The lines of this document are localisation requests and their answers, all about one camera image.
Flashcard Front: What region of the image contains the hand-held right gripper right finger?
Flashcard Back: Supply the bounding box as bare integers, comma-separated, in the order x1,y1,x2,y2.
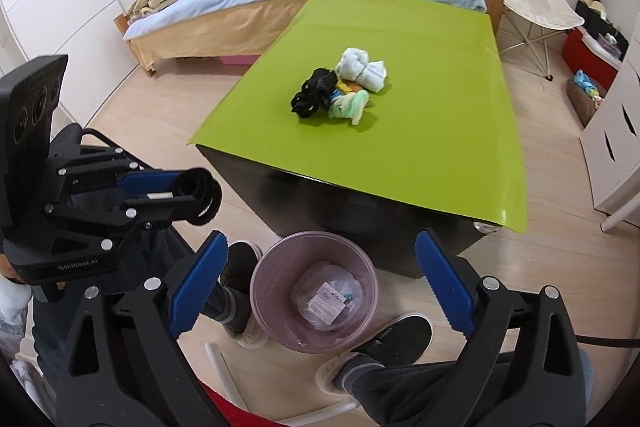
415,229,588,427

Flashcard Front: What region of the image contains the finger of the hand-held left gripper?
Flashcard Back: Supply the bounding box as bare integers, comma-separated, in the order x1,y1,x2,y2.
42,193,192,254
47,124,181,200

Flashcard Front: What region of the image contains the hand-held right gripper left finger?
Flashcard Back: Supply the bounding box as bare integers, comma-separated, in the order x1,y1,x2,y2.
52,231,231,427

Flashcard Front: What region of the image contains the pink plastic bin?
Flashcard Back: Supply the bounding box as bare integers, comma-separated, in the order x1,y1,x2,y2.
249,231,379,354

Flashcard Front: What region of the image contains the black sock bundle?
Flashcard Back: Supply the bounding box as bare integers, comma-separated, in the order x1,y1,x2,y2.
290,68,337,122

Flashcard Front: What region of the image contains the green sock bundle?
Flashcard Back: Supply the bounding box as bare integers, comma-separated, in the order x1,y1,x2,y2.
327,89,371,126

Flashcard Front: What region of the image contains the white sock bundle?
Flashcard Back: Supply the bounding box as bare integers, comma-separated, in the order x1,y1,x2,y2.
334,48,390,95

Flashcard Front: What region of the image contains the person's left forearm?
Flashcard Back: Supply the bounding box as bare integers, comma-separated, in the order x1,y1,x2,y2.
0,277,33,358

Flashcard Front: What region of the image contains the person's left black shoe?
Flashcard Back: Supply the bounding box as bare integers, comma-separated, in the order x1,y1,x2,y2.
218,241,271,350

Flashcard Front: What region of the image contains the person's black shoe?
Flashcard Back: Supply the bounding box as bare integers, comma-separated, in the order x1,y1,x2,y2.
316,313,433,395
218,241,271,350

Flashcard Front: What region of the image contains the person's right black shoe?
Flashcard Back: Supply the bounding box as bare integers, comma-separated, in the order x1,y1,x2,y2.
316,313,433,395

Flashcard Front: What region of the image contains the person's right leg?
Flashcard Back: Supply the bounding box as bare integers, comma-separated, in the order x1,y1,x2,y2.
332,352,506,427

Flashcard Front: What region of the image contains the clear plastic bag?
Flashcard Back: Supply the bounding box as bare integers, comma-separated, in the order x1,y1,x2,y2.
290,261,366,333

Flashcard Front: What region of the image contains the green topped black table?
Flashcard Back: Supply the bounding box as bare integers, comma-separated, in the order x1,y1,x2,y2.
187,0,529,280

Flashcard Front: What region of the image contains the wooden bed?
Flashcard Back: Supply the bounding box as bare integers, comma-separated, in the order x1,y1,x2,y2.
113,0,511,78

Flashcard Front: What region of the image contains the beige folded towel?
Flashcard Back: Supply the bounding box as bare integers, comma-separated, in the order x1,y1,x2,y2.
125,0,181,20

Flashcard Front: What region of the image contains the white drawer cabinet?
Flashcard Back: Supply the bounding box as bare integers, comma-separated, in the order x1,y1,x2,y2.
580,24,640,233

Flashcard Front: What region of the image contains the brown pet bed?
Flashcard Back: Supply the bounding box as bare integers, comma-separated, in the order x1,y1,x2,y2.
566,72,608,128

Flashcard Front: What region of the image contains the blue soft toy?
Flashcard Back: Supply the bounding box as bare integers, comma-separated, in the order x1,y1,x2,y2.
574,70,601,98

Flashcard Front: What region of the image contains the red storage box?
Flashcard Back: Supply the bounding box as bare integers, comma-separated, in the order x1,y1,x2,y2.
561,27,623,90

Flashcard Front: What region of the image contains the black bag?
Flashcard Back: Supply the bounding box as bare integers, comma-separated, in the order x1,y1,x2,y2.
577,0,631,58

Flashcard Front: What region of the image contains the white frame red chair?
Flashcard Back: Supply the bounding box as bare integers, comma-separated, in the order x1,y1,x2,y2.
200,342,358,427

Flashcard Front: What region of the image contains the black cable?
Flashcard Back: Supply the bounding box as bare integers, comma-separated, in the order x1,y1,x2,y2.
572,333,640,350

